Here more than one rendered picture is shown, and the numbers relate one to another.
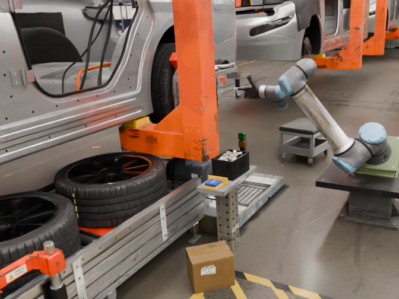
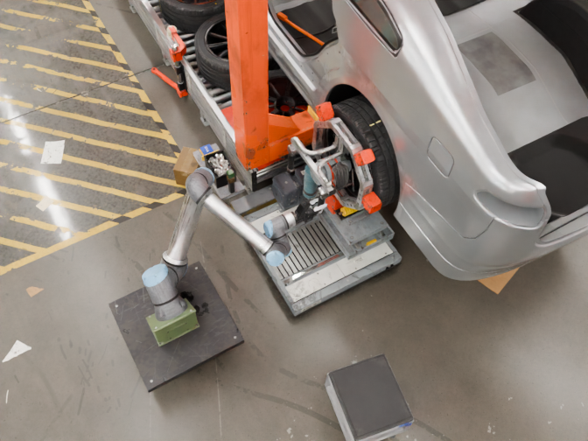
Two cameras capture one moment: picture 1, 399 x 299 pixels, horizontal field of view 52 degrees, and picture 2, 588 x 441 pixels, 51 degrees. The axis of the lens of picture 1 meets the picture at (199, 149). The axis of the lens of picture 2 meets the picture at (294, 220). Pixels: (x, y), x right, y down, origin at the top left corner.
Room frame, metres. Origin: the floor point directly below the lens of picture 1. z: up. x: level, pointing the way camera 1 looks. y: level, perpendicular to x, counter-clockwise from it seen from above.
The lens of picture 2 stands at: (3.67, -2.14, 3.67)
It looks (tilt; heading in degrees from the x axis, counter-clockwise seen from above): 57 degrees down; 114
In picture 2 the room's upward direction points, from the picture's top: 3 degrees clockwise
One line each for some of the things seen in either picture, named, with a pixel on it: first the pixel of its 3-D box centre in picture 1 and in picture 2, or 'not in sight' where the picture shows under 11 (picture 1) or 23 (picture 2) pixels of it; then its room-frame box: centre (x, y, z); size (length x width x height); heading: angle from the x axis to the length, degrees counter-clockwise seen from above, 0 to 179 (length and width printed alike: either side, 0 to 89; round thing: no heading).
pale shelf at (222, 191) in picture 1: (228, 178); (218, 171); (2.20, -0.16, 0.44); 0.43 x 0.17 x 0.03; 147
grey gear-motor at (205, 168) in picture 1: (186, 178); (303, 187); (2.70, 0.11, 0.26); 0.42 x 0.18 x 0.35; 57
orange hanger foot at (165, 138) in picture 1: (156, 125); (298, 122); (2.57, 0.27, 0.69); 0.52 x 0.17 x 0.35; 57
